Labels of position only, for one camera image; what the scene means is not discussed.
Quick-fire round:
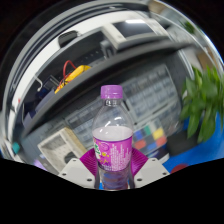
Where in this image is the black zip pouch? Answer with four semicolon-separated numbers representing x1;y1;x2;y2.
64;151;80;165

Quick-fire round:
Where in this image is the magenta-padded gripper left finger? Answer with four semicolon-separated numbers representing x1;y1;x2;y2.
58;148;99;190

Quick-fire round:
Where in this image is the clear bottle with purple cap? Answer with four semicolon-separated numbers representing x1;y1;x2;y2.
92;84;134;191

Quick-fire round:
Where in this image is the black box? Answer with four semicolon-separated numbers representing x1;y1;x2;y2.
166;131;201;158

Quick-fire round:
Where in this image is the teal plastic bin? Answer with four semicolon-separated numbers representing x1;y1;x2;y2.
11;141;21;155

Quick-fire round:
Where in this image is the white perforated tray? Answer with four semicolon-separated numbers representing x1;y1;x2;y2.
37;126;88;173

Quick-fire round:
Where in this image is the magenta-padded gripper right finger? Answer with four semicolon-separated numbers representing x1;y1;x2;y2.
128;148;170;190

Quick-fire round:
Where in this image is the dark overhead shelf unit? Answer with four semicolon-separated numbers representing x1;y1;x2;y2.
6;6;204;141

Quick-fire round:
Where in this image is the green potted plant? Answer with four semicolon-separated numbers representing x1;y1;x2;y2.
179;64;224;144

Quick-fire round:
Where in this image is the drawer cabinet with coloured contents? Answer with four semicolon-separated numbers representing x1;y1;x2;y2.
133;124;169;158

